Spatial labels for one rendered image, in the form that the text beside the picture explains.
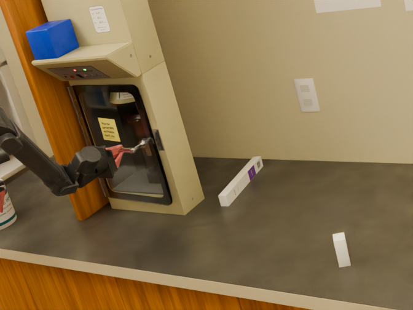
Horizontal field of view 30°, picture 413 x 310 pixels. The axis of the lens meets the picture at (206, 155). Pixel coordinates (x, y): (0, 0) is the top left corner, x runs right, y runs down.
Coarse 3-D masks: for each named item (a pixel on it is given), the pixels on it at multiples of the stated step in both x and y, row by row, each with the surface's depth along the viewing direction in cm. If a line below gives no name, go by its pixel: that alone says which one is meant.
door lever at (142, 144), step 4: (140, 140) 232; (140, 144) 231; (144, 144) 231; (120, 148) 232; (124, 148) 231; (128, 148) 230; (132, 148) 229; (136, 148) 230; (120, 152) 233; (124, 152) 231; (128, 152) 230; (132, 152) 228
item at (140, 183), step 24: (96, 96) 236; (120, 96) 229; (96, 120) 241; (120, 120) 234; (144, 120) 227; (96, 144) 247; (120, 144) 239; (120, 168) 245; (144, 168) 237; (120, 192) 251; (144, 192) 242; (168, 192) 235
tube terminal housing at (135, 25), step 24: (48, 0) 232; (72, 0) 226; (96, 0) 221; (120, 0) 216; (144, 0) 224; (72, 24) 231; (120, 24) 220; (144, 24) 224; (144, 48) 224; (144, 72) 224; (144, 96) 227; (168, 96) 233; (168, 120) 233; (168, 144) 234; (168, 168) 235; (192, 168) 243; (192, 192) 243
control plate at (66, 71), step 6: (78, 66) 224; (84, 66) 222; (90, 66) 221; (54, 72) 234; (60, 72) 232; (66, 72) 231; (72, 72) 230; (78, 72) 229; (84, 72) 227; (90, 72) 226; (96, 72) 225; (66, 78) 237; (72, 78) 236; (78, 78) 234; (84, 78) 233; (90, 78) 232; (96, 78) 230
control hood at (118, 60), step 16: (80, 48) 231; (96, 48) 224; (112, 48) 218; (128, 48) 219; (48, 64) 228; (64, 64) 225; (80, 64) 222; (96, 64) 218; (112, 64) 215; (128, 64) 219; (64, 80) 240; (80, 80) 237
